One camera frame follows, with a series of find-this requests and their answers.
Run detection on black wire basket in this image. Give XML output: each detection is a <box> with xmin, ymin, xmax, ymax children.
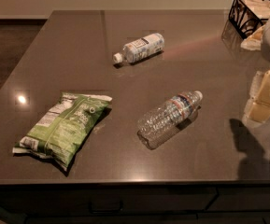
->
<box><xmin>228</xmin><ymin>0</ymin><xmax>270</xmax><ymax>39</ymax></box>

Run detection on white labelled plastic bottle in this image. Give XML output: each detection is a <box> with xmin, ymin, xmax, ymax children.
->
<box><xmin>113</xmin><ymin>33</ymin><xmax>164</xmax><ymax>63</ymax></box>

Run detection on green chip bag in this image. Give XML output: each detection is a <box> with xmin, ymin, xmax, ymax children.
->
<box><xmin>12</xmin><ymin>92</ymin><xmax>112</xmax><ymax>171</ymax></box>

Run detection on dark drawer handle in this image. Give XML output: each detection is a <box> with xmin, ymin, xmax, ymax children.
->
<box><xmin>88</xmin><ymin>201</ymin><xmax>124</xmax><ymax>214</ymax></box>

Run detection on clear crinkled water bottle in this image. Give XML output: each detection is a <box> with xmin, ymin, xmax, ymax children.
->
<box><xmin>137</xmin><ymin>91</ymin><xmax>203</xmax><ymax>149</ymax></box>

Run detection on dark cabinet drawer front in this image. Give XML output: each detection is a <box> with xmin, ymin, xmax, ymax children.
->
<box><xmin>0</xmin><ymin>187</ymin><xmax>216</xmax><ymax>217</ymax></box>

